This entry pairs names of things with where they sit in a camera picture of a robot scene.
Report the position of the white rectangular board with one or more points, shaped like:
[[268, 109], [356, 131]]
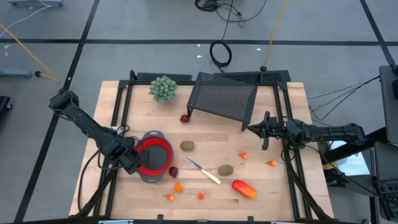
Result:
[[354, 165]]

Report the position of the black floor object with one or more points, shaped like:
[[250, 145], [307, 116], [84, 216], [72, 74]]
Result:
[[3, 104]]

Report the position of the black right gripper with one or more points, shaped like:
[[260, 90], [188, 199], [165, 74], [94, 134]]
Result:
[[276, 130]]

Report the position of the grey monitor back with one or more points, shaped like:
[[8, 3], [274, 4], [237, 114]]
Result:
[[390, 105]]

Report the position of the brown kiwi fruit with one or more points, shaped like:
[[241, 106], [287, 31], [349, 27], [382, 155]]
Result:
[[187, 146], [225, 170]]

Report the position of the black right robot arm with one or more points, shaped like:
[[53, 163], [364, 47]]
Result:
[[335, 132]]

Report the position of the dark red round fruit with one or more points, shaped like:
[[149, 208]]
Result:
[[173, 171], [184, 118]]

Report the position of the large red orange pepper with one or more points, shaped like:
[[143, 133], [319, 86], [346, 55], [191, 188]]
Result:
[[244, 188]]

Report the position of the grey laptop computer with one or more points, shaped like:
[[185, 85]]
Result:
[[387, 161]]

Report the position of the small red orange pepper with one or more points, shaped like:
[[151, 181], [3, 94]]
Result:
[[272, 162], [243, 155], [170, 197], [201, 195]]

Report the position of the black perforated metal panel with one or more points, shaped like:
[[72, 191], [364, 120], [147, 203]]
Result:
[[273, 77]]

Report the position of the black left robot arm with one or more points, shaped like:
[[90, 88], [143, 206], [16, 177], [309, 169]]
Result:
[[81, 119]]

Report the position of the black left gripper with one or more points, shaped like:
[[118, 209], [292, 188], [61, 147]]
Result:
[[133, 155]]

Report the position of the green succulent potted plant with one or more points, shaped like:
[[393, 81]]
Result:
[[163, 89]]

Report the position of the black perforated metal shelf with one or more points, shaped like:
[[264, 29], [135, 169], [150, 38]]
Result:
[[222, 96]]

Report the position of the red grey collapsible bowl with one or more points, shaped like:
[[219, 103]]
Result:
[[158, 155]]

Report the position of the black metal table frame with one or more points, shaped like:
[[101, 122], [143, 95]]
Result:
[[281, 84]]

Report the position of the small round orange fruit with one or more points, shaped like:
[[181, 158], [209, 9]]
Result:
[[178, 187]]

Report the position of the grey desk foot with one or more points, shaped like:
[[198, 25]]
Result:
[[34, 2], [15, 73]]

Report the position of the black stand beam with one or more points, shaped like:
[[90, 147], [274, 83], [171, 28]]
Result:
[[380, 133]]

